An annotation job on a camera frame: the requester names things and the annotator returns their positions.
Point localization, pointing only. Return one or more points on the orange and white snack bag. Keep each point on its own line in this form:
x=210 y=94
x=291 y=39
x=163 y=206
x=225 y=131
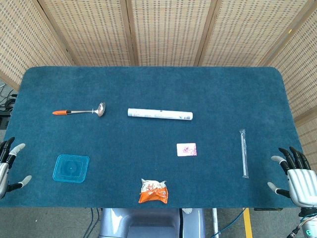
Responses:
x=153 y=194

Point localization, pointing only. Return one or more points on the woven bamboo folding screen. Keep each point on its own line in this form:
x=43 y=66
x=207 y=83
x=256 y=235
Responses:
x=168 y=29

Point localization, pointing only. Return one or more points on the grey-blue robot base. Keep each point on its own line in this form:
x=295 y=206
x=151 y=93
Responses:
x=148 y=223

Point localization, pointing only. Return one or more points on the blue translucent plastic lid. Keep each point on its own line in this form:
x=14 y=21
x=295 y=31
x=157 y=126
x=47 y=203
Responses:
x=71 y=168

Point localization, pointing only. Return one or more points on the black equipment box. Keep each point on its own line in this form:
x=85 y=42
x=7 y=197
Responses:
x=3 y=121

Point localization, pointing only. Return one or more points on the teal carpet table cover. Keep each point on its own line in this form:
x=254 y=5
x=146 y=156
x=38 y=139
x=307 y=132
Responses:
x=148 y=86

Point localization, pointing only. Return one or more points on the white printed paper roll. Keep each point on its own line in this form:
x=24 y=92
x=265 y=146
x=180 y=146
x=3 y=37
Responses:
x=161 y=114

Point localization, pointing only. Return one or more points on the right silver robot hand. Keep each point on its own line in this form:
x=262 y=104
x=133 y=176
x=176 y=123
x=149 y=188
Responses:
x=301 y=183

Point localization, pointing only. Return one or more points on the yellow floor tape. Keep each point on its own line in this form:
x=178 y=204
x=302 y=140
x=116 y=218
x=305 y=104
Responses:
x=248 y=225

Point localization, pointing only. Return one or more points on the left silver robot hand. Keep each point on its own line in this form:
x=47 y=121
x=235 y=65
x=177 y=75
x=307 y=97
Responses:
x=3 y=173

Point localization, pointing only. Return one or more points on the white metal pole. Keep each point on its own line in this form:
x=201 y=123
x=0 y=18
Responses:
x=215 y=223

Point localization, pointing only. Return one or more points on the pink patterned card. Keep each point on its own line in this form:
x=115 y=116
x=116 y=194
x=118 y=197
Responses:
x=187 y=149

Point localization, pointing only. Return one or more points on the clear plastic wrapped straw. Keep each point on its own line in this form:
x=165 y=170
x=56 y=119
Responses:
x=244 y=158

